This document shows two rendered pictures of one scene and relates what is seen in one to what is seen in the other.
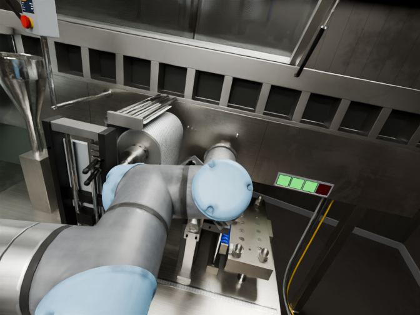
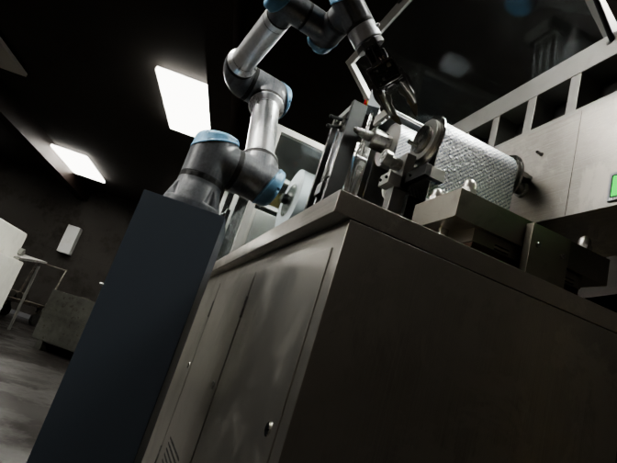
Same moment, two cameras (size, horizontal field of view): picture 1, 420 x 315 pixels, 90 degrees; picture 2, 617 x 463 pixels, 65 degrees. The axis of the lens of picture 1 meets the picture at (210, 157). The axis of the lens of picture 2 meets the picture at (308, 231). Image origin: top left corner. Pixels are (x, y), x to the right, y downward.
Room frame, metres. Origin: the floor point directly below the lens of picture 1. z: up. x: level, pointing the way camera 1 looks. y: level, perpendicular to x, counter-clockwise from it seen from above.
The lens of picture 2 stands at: (-0.04, -0.98, 0.62)
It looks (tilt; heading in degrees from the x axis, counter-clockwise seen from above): 16 degrees up; 69
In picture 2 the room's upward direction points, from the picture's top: 18 degrees clockwise
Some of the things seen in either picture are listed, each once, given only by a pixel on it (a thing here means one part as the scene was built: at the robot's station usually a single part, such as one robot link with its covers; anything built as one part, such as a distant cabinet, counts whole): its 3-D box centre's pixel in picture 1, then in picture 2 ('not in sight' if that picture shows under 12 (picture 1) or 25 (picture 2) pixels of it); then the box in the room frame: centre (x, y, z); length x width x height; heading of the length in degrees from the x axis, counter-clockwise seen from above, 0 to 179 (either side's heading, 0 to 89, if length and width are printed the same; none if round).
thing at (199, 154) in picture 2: not in sight; (213, 158); (0.11, 0.25, 1.07); 0.13 x 0.12 x 0.14; 4
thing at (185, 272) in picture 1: (190, 244); (386, 208); (0.52, 0.01, 1.05); 0.06 x 0.05 x 0.31; 176
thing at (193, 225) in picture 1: (193, 225); (386, 157); (0.48, 0.01, 1.18); 0.04 x 0.02 x 0.04; 86
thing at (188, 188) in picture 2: not in sight; (195, 196); (0.10, 0.25, 0.95); 0.15 x 0.15 x 0.10
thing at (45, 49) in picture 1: (49, 74); (364, 133); (0.63, 0.52, 1.51); 0.02 x 0.02 x 0.20
